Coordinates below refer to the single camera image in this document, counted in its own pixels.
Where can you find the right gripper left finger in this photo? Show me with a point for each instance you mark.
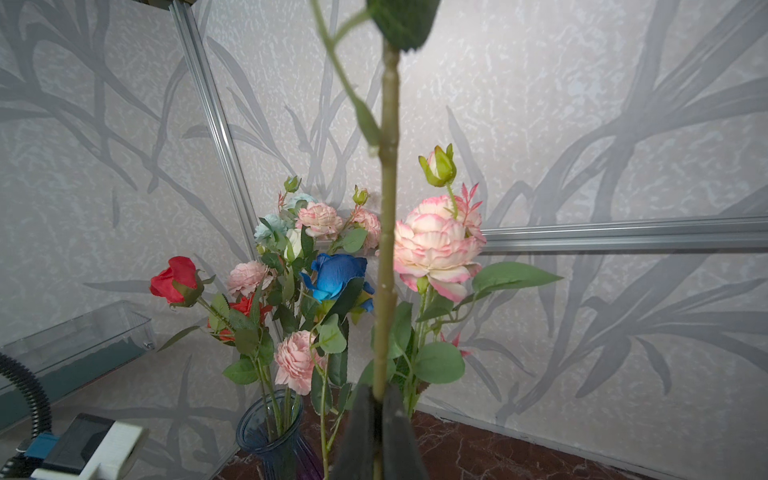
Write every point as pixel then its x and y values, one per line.
pixel 355 458

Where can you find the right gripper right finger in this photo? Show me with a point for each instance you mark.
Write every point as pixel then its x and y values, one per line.
pixel 399 449

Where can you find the purple glass vase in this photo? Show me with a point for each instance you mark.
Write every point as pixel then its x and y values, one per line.
pixel 270 430

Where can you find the small pink flower stem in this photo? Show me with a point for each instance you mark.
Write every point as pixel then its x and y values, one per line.
pixel 296 360

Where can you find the blue rose stem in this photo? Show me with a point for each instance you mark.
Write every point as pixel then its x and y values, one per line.
pixel 343 294

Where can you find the red rose stem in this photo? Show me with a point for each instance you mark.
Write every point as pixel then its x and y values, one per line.
pixel 181 285
pixel 226 319

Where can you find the striped pink peony stem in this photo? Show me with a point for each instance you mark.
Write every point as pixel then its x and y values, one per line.
pixel 435 255

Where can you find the pink carnation tall stem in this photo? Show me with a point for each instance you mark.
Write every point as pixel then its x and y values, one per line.
pixel 359 232

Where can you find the light blue flower stem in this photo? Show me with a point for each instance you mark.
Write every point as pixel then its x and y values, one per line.
pixel 290 199

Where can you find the peach rose stem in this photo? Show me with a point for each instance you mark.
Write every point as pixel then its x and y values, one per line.
pixel 405 26

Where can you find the large pink peony stem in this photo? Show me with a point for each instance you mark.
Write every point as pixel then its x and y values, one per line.
pixel 246 278

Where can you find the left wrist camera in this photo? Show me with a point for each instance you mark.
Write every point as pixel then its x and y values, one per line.
pixel 92 447

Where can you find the clear plastic wall bin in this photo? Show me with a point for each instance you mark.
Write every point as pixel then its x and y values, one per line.
pixel 68 356

